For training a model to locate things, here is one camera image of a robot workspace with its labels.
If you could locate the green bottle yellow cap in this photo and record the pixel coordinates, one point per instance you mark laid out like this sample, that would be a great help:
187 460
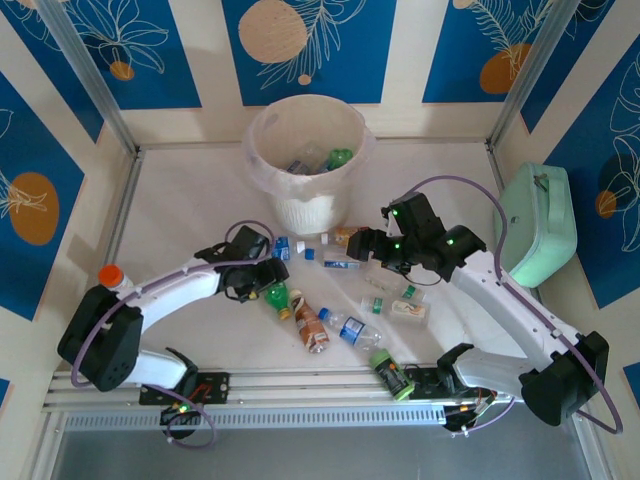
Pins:
276 298

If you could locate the clear bottle blue white label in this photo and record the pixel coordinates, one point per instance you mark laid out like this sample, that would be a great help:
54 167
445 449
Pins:
342 263

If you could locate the red yellow label bottle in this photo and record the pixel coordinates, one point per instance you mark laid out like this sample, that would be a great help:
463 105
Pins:
342 235

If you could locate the clear bottle green cap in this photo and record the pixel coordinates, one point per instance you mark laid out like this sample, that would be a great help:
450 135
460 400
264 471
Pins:
387 282

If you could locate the clear bottle green label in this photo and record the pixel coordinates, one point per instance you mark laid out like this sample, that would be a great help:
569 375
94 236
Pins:
378 304

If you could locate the brown label coffee bottle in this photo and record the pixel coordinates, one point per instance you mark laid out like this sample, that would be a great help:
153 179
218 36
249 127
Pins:
310 325

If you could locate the clear bottle blue cloud label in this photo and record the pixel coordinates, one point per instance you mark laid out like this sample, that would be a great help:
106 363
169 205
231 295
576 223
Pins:
352 330

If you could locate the crushed green plastic bottle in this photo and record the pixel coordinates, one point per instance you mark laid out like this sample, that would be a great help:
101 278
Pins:
340 157

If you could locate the crushed clear bottle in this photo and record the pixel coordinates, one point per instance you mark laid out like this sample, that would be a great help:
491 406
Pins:
312 152

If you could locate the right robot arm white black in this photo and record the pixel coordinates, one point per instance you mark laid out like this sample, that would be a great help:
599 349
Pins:
500 310

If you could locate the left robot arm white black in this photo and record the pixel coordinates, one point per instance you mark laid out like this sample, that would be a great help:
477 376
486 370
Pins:
170 292

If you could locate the white plastic waste bin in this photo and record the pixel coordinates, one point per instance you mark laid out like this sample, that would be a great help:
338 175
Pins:
310 215

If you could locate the clear plastic bin liner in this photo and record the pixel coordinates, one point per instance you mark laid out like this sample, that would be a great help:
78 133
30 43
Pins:
280 187

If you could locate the mint green medicine bag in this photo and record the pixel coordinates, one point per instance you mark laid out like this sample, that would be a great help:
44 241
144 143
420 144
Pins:
540 235

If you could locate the green black can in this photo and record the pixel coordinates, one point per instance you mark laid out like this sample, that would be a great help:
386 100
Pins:
392 375

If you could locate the metal zipper pull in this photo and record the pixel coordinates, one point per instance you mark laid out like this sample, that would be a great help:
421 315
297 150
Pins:
540 182

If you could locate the black left base connector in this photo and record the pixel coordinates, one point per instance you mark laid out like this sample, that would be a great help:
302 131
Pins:
182 417

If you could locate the black base connector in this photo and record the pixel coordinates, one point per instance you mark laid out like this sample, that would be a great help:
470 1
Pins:
182 417
457 422

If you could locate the grey metal panel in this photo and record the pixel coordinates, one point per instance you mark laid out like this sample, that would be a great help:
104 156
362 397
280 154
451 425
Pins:
320 455

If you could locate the black right base connector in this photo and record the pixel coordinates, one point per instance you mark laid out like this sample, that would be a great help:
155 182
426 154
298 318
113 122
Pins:
457 422

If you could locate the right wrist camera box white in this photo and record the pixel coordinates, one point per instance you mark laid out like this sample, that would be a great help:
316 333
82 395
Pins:
386 214

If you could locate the aluminium table edge rail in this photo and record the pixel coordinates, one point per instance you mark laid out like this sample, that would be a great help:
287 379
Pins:
124 200
497 170

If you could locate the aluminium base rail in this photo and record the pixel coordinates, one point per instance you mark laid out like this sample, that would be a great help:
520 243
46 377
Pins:
310 387

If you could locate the aluminium frame post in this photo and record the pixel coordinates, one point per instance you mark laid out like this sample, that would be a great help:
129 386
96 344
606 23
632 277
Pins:
527 75
90 75

